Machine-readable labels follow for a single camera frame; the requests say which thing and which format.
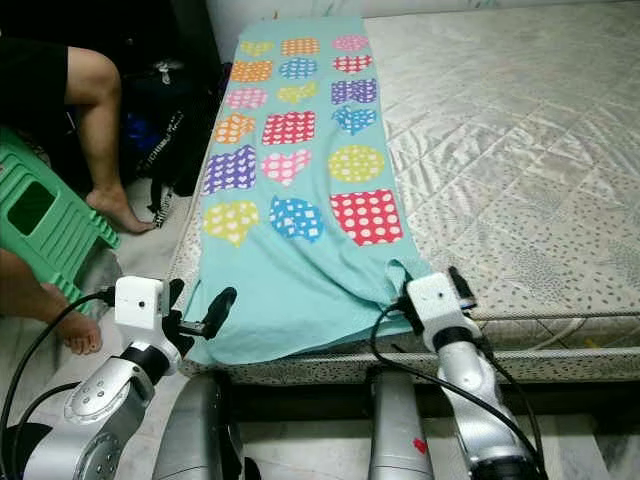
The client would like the teal blanket with coloured shapes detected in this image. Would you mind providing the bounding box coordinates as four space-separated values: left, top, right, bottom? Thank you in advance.
184 16 433 368

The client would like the grey robot left leg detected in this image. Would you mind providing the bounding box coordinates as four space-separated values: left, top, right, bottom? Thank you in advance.
153 370 248 480

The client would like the grey robot leg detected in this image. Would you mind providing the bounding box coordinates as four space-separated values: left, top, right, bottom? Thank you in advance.
363 363 438 480
153 370 248 480

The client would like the grey robot right leg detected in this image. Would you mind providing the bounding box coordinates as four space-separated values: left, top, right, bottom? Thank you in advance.
363 363 438 480

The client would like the grey quilted mattress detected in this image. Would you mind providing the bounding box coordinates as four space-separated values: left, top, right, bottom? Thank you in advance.
168 0 640 389

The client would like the dark bed base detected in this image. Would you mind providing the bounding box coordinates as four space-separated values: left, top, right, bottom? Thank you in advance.
230 378 640 423

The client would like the green plastic stool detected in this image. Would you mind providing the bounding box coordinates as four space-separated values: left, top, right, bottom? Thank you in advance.
0 126 123 313

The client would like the black backpack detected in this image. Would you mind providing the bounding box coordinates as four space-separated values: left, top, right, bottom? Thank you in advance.
123 58 228 229

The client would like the blue fabric bag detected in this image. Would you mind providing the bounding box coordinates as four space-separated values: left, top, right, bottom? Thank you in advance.
123 108 161 159

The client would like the person in black shorts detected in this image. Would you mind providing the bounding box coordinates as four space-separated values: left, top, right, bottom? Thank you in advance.
0 38 158 358

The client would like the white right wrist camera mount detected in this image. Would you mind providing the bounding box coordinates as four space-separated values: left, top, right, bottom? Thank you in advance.
404 271 462 338

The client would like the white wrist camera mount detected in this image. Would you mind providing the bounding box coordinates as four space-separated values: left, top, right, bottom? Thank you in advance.
114 276 170 348
404 271 462 338

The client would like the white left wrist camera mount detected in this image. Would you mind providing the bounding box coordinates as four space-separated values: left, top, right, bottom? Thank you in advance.
114 276 170 348

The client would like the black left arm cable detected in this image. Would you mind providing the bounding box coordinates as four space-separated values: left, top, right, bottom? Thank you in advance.
0 286 119 480

